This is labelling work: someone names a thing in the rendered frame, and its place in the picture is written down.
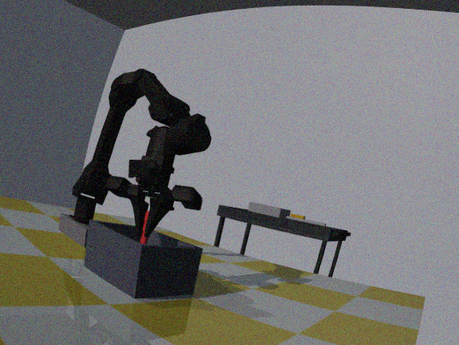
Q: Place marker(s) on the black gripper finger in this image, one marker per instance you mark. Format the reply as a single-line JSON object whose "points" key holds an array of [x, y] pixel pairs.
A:
{"points": [[139, 207], [158, 209]]}

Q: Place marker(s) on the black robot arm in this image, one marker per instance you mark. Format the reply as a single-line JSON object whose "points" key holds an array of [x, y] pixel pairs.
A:
{"points": [[186, 134]]}

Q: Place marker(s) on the red peg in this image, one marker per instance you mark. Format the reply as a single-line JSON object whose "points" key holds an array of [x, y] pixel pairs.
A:
{"points": [[144, 239]]}

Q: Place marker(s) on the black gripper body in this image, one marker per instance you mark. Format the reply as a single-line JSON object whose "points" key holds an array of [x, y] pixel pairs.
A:
{"points": [[188, 196]]}

